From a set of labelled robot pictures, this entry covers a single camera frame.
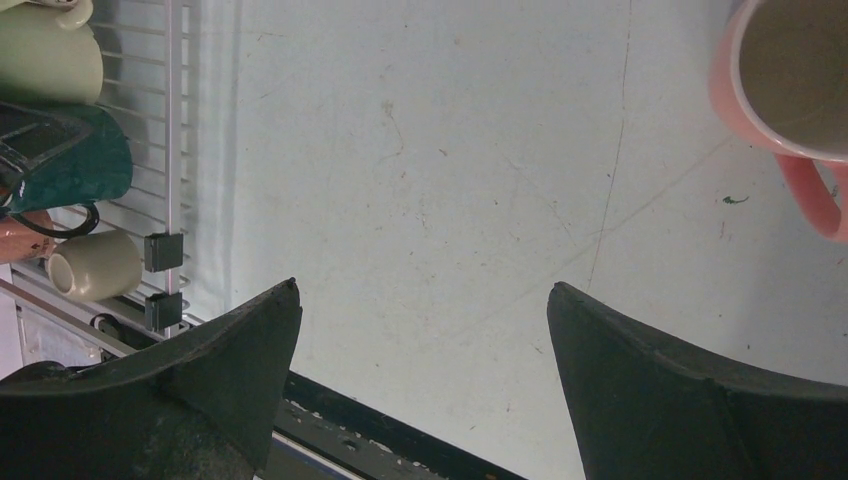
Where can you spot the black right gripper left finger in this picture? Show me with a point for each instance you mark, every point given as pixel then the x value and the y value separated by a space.
pixel 200 405

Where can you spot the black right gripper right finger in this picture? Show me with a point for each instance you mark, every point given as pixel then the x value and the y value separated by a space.
pixel 647 405

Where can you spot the pink mug white inside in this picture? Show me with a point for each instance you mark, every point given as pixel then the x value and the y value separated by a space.
pixel 778 80

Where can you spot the small beige cup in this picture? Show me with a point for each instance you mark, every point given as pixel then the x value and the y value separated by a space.
pixel 95 267

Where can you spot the salmon pink pitcher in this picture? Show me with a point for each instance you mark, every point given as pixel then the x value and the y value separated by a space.
pixel 19 243

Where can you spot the dark teal mug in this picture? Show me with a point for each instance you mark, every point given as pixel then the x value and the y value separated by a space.
pixel 57 155

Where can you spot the light green mug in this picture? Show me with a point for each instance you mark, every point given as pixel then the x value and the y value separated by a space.
pixel 49 53

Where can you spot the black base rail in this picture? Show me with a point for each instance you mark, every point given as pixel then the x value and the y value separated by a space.
pixel 318 433

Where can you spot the metal wire dish rack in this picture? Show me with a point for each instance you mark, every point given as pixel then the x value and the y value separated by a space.
pixel 150 87

